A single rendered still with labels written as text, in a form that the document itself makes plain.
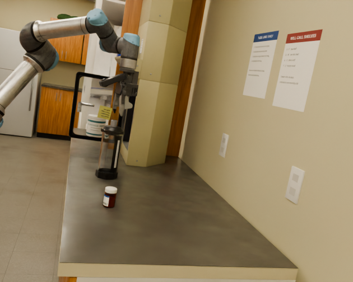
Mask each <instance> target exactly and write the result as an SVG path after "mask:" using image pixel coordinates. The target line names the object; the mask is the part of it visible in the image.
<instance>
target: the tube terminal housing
mask: <svg viewBox="0 0 353 282"><path fill-rule="evenodd" d="M138 36H140V47H139V51H138V59H141V60H142V66H141V73H140V78H139V79H138V82H137V85H138V92H137V96H136V100H135V105H134V117H133V124H132V126H131V133H130V138H129V141H128V142H129V145H128V150H127V149H126V147H125V146H124V144H123V140H122V143H121V147H120V153H121V155H122V157H123V159H124V161H125V163H126V165H129V166H140V167H149V166H154V165H159V164H162V163H165V157H166V151H167V147H168V141H169V135H170V128H171V122H172V118H173V112H174V105H175V99H176V95H177V89H178V82H179V76H180V69H181V66H182V59H183V53H184V47H185V40H186V36H187V33H186V32H184V31H182V30H180V29H177V28H175V27H172V26H170V25H167V24H163V23H158V22H153V21H147V22H145V23H144V24H143V25H141V26H139V28H138ZM142 39H143V46H142V53H141V54H140V48H141V41H142Z"/></svg>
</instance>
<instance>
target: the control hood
mask: <svg viewBox="0 0 353 282"><path fill-rule="evenodd" d="M115 60H116V61H117V63H120V56H118V57H115ZM141 66H142V60H141V59H137V66H136V69H135V71H137V72H139V75H138V79H139V78H140V73H141Z"/></svg>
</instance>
